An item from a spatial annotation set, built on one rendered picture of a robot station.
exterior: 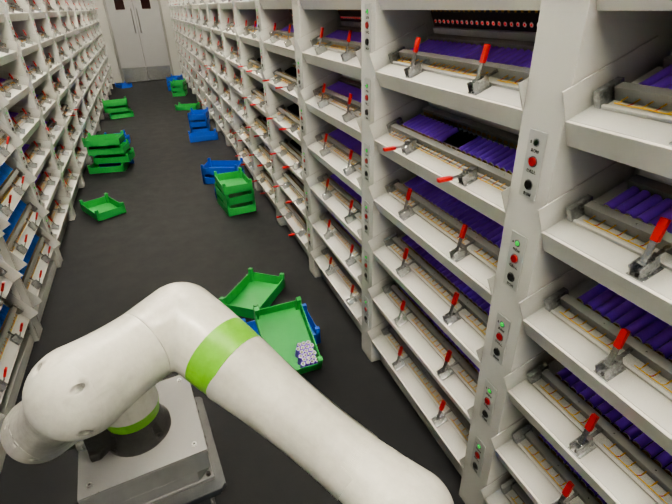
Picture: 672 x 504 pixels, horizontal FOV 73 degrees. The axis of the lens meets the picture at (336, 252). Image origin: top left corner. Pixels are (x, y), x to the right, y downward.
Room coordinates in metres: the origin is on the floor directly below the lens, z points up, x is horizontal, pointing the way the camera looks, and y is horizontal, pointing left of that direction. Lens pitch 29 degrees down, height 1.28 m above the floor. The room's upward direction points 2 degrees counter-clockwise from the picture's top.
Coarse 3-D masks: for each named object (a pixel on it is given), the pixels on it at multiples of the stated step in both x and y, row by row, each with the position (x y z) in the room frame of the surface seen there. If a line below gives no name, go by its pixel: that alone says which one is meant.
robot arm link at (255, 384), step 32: (256, 352) 0.49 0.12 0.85; (224, 384) 0.45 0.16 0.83; (256, 384) 0.45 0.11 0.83; (288, 384) 0.46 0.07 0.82; (256, 416) 0.42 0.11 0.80; (288, 416) 0.42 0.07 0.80; (320, 416) 0.42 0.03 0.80; (288, 448) 0.40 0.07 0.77; (320, 448) 0.39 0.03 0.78; (352, 448) 0.38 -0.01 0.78; (384, 448) 0.39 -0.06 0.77; (320, 480) 0.37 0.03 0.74; (352, 480) 0.35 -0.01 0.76; (384, 480) 0.35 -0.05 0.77; (416, 480) 0.35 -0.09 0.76
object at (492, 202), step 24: (384, 120) 1.39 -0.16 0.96; (480, 120) 1.18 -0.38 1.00; (384, 144) 1.32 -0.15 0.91; (408, 168) 1.21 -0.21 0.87; (432, 168) 1.09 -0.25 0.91; (456, 168) 1.05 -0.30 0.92; (456, 192) 0.99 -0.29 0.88; (480, 192) 0.91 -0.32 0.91; (504, 192) 0.81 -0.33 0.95; (504, 216) 0.82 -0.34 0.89
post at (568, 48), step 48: (576, 0) 0.75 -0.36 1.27; (576, 48) 0.73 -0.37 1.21; (624, 48) 0.76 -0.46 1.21; (528, 96) 0.81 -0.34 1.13; (528, 240) 0.75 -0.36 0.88; (528, 288) 0.73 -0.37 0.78; (528, 336) 0.74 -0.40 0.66; (480, 384) 0.81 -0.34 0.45; (480, 432) 0.78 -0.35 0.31; (480, 480) 0.75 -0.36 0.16
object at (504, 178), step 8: (392, 128) 1.37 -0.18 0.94; (400, 128) 1.33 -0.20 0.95; (408, 136) 1.28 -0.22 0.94; (416, 136) 1.24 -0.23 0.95; (424, 136) 1.22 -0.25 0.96; (424, 144) 1.20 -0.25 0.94; (432, 144) 1.16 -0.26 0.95; (440, 144) 1.14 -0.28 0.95; (432, 152) 1.14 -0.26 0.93; (440, 152) 1.13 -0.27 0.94; (448, 152) 1.09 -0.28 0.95; (456, 152) 1.07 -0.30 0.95; (456, 160) 1.06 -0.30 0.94; (464, 160) 1.03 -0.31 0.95; (472, 160) 1.01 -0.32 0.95; (480, 168) 0.97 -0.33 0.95; (488, 168) 0.95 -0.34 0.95; (496, 168) 0.94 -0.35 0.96; (488, 176) 0.95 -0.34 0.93; (496, 176) 0.92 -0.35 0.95; (504, 176) 0.90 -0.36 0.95; (504, 184) 0.89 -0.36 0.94
